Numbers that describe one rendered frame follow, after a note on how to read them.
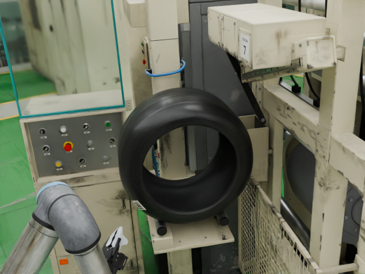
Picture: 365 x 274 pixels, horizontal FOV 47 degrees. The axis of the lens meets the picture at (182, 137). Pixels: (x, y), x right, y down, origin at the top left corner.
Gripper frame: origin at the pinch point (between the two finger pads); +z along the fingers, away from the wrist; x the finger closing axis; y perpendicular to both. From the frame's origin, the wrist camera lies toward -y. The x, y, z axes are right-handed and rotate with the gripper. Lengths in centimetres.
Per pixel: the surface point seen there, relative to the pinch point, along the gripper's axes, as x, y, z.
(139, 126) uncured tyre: 12.8, -17.9, 35.6
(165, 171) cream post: -18, 25, 41
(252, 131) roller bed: 19, 38, 69
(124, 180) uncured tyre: 0.2, -6.9, 18.1
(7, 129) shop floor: -436, 53, 148
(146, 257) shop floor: -105, 101, 17
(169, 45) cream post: 7, -18, 81
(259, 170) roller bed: 13, 56, 58
